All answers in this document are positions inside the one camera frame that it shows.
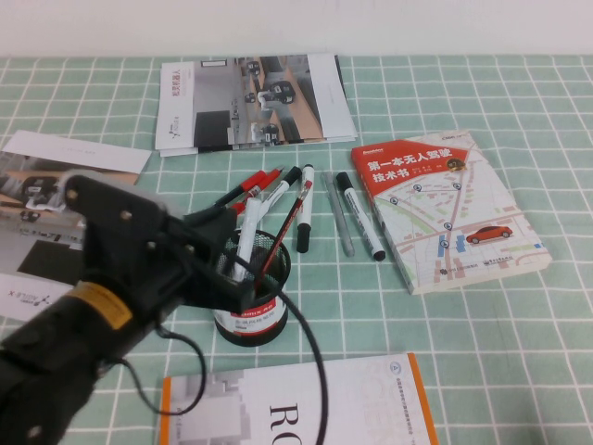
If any red and black marker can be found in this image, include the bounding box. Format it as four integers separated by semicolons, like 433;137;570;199
215;170;268;210

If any red white driving book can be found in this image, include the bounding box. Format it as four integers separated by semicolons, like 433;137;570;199
349;129;553;297

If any green checked tablecloth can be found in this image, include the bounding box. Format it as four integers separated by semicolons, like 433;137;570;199
0;55;593;445

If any white orange robotics book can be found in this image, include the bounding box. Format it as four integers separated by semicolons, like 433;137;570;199
157;352;440;445

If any AgileX office photo brochure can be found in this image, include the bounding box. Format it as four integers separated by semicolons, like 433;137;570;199
0;129;154;324
155;54;351;157
157;55;359;159

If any thick black cable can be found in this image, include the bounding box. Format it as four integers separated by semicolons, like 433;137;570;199
272;286;331;445

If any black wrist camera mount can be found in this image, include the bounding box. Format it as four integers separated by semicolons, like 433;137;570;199
57;167;196;298

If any thin black cable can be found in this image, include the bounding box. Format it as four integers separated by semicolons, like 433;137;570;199
99;324;208;417

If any red gel pen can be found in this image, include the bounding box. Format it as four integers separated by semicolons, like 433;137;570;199
229;166;284;217

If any black mesh pen holder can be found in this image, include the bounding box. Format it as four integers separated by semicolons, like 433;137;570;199
212;229;293;347

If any white marker black cap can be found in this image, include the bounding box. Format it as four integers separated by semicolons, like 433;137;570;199
335;172;386;262
296;163;316;254
252;165;302;228

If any all white marker pen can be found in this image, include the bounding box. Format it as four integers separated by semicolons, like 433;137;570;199
230;197;264;284

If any red pencil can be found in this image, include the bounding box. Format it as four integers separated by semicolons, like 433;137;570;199
253;181;310;291

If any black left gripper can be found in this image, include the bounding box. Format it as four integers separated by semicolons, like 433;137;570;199
151;205;257;322

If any clear grey pen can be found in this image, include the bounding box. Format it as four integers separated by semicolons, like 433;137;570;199
322;172;356;258

